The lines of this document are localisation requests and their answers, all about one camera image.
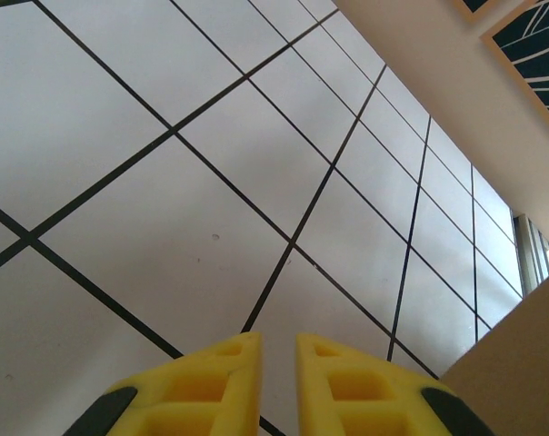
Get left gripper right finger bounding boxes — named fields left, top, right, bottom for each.
left=294, top=332, right=484, bottom=436

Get aluminium side rail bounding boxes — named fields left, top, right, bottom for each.
left=512, top=211, right=549, bottom=299

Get brown cardboard paper box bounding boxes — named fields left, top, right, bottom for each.
left=440, top=263, right=549, bottom=436

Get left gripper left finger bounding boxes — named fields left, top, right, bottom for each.
left=63, top=331, right=263, bottom=436

